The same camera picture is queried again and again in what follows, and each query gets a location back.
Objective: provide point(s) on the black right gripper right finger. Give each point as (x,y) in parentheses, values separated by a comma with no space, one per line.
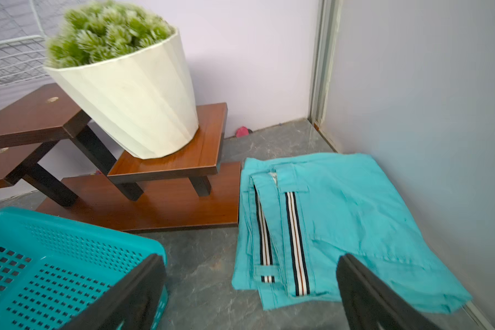
(370,304)

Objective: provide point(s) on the white pot with green plant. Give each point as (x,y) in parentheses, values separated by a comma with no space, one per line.
(126,68)

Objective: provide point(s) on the brown wooden tiered stand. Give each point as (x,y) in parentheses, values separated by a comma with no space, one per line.
(191,188)

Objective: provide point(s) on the folded teal pants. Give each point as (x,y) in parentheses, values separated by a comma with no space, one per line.
(299,216)

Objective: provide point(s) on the teal plastic basket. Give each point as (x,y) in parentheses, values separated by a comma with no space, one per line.
(52,268)

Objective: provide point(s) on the small pink object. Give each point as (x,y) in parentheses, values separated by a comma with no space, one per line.
(242,132)

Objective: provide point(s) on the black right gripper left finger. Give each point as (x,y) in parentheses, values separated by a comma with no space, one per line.
(131,303)

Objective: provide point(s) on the white wire wall shelf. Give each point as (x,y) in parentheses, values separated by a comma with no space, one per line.
(24,27)

